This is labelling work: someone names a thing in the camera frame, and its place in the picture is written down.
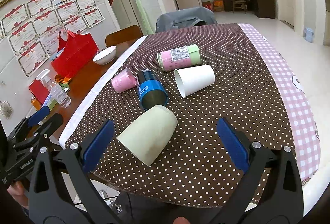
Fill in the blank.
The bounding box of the red tote bag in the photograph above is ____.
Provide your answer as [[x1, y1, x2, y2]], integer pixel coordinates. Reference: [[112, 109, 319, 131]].
[[51, 30, 98, 79]]

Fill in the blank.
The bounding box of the blue water bottle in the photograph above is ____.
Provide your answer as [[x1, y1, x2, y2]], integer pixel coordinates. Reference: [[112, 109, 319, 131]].
[[304, 28, 314, 43]]

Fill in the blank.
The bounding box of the red envelope box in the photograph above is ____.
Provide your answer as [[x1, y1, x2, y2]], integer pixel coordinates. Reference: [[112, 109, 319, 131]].
[[28, 79, 49, 104]]

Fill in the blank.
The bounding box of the brown wooden chair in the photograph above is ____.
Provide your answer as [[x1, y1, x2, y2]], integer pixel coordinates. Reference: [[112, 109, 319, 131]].
[[105, 25, 143, 47]]

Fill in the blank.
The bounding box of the wooden desk chair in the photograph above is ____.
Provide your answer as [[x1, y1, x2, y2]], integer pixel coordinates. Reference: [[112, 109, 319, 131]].
[[232, 0, 247, 13]]

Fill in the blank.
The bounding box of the blue black can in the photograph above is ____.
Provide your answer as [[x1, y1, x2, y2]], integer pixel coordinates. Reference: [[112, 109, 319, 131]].
[[136, 69, 168, 110]]

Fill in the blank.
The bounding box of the clear spray bottle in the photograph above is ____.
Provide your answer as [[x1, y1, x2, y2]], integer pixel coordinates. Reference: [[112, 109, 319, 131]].
[[36, 69, 71, 108]]

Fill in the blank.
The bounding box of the brown polka dot tablecloth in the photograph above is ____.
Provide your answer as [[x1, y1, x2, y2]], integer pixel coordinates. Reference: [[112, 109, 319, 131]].
[[64, 23, 296, 209]]

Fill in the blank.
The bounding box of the grey covered chair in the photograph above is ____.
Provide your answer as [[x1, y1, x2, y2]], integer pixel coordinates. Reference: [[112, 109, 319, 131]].
[[156, 6, 218, 33]]

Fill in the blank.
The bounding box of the dark wooden desk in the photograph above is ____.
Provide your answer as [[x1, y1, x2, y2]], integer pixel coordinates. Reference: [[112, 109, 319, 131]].
[[223, 0, 277, 19]]

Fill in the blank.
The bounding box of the white paper cup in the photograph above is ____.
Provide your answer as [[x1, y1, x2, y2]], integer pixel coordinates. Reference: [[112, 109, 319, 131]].
[[174, 65, 215, 98]]

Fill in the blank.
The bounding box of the white ceramic bowl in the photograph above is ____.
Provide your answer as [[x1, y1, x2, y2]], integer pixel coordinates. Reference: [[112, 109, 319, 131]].
[[93, 46, 117, 65]]

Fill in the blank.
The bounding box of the pink checkered tablecloth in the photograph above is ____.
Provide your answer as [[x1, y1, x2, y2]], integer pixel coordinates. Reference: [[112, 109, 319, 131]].
[[239, 23, 321, 184]]

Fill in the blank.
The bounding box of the pink cup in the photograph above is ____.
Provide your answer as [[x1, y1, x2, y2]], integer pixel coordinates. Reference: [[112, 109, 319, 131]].
[[111, 68, 137, 93]]

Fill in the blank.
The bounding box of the pale green cup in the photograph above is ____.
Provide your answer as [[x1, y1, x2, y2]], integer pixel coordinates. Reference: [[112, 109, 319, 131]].
[[116, 105, 178, 166]]

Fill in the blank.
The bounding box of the pink green canister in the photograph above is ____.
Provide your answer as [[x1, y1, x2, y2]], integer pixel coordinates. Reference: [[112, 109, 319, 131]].
[[157, 44, 201, 72]]

